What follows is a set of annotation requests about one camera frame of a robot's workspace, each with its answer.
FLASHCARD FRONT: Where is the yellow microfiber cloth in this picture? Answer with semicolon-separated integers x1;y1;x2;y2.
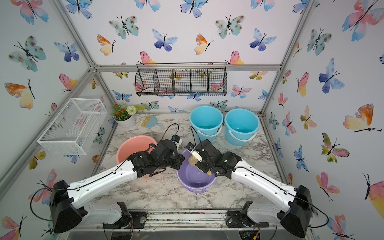
188;155;202;172

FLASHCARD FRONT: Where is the purple plastic bucket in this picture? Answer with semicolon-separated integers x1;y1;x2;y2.
177;150;216;193

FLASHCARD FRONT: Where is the pink plastic bucket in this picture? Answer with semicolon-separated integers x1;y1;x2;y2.
116;135;157;164

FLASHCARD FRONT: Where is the teal plastic bucket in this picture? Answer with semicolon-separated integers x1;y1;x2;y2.
224;109;261;146
190;106;224;142

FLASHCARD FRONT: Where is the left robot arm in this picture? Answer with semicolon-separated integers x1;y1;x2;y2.
44;135;185;234

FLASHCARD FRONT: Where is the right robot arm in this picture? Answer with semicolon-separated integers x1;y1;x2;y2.
186;140;316;238

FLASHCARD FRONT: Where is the teal hand brush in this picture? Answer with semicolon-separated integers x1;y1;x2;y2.
141;116;163;129

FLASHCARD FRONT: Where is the potted flower plant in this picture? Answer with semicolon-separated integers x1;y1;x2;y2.
112;104;138;131

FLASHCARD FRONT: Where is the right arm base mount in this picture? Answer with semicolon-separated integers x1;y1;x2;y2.
225;211;270;229

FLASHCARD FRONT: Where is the aluminium front rail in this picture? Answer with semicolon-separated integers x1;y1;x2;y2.
70;204;268;231

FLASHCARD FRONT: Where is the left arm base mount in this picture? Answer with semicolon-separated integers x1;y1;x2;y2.
103;211;148;230

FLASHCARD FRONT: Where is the black wire wall basket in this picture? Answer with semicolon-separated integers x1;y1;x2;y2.
134;62;228;97

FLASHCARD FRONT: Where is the white wire mesh basket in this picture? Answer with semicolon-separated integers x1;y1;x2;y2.
37;98;108;155

